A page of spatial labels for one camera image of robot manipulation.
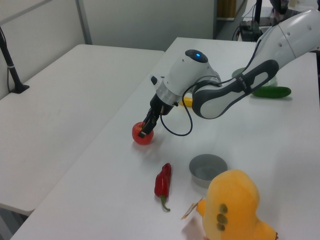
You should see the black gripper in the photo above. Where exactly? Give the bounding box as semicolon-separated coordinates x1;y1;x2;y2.
138;93;176;139

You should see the red apple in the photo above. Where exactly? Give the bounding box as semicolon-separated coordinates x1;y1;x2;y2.
131;121;155;146

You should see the grey bowl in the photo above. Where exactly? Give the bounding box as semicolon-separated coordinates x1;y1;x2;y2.
188;153;229;189

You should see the yellow banana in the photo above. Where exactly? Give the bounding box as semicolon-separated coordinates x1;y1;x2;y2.
178;96;195;108

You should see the red chili pepper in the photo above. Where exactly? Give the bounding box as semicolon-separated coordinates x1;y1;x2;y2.
154;162;173;213

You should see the white side table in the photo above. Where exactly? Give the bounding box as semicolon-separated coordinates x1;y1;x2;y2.
0;43;166;217

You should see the white paper toy tag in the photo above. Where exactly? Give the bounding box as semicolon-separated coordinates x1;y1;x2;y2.
180;196;205;221

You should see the pale green plate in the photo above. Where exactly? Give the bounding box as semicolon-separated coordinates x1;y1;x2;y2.
231;67;279;89

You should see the yellow plush duck toy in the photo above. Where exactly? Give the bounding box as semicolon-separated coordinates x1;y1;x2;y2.
195;169;280;240

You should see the green cucumber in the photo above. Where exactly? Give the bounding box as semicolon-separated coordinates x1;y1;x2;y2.
251;86;292;99

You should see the dark electronics on desk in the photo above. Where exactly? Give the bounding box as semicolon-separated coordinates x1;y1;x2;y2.
233;19;262;43

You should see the black clamped pole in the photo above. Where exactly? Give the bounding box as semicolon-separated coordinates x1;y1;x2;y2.
0;24;30;95

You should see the grey partition post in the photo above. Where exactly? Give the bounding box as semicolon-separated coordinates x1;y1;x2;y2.
74;0;93;46

